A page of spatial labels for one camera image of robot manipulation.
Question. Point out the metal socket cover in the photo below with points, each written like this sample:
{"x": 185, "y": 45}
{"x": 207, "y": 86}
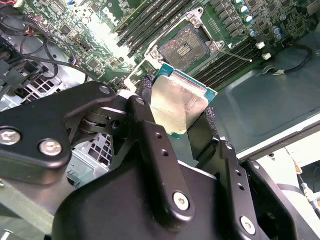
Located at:
{"x": 128, "y": 85}

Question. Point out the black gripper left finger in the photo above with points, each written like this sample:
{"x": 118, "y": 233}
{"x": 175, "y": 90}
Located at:
{"x": 37, "y": 120}

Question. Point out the metal locking lever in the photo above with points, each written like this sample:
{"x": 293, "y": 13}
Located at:
{"x": 237, "y": 55}

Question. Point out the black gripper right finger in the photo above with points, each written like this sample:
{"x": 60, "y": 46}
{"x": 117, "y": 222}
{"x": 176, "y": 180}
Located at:
{"x": 265, "y": 192}

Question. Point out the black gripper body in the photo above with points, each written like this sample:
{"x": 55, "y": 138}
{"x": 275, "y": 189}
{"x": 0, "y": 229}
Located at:
{"x": 112, "y": 205}

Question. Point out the silver CPU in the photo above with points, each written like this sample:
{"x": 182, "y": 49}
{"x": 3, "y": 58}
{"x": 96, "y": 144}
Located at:
{"x": 175, "y": 105}

